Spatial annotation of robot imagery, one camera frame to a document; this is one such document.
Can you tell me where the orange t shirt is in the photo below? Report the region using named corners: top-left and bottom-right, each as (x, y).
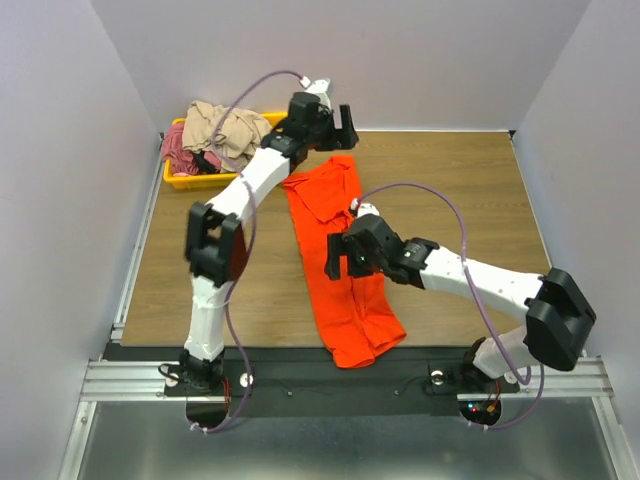
top-left (283, 155), bottom-right (406, 369)

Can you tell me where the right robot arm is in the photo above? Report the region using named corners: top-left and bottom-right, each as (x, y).
top-left (324, 212), bottom-right (597, 380)

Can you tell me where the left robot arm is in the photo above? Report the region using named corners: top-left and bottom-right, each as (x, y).
top-left (177, 91), bottom-right (359, 395)

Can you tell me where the yellow plastic bin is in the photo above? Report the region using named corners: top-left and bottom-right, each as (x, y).
top-left (162, 112), bottom-right (287, 190)

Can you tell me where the beige t shirt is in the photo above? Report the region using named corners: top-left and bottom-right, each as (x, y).
top-left (182, 100), bottom-right (271, 173)

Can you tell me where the black garment in bin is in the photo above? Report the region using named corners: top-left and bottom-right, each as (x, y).
top-left (192, 151), bottom-right (221, 175)

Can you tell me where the pink t shirt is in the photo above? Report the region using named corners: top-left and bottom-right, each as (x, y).
top-left (161, 123), bottom-right (201, 177)

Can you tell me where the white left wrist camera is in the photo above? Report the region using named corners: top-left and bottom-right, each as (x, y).
top-left (299, 76), bottom-right (332, 110)

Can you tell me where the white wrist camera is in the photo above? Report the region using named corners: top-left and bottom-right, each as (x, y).
top-left (349, 198), bottom-right (380, 219)
top-left (299, 76), bottom-right (332, 110)

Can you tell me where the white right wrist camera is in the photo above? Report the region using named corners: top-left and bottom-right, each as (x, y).
top-left (349, 198), bottom-right (380, 219)

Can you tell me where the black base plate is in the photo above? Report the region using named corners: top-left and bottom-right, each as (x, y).
top-left (87, 344), bottom-right (521, 430)

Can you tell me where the aluminium frame rail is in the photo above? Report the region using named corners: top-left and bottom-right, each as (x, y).
top-left (55, 131), bottom-right (163, 479)

